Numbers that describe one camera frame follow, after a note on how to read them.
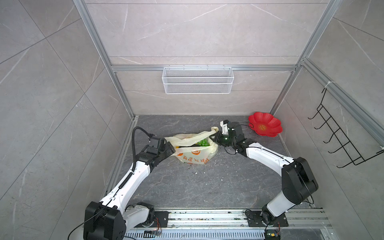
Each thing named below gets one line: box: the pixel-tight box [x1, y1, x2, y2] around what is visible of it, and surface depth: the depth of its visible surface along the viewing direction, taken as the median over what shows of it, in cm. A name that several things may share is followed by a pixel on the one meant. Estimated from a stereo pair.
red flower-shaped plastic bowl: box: [248, 112, 283, 137], surface depth 116 cm
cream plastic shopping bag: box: [165, 126, 219, 165], surface depth 89 cm
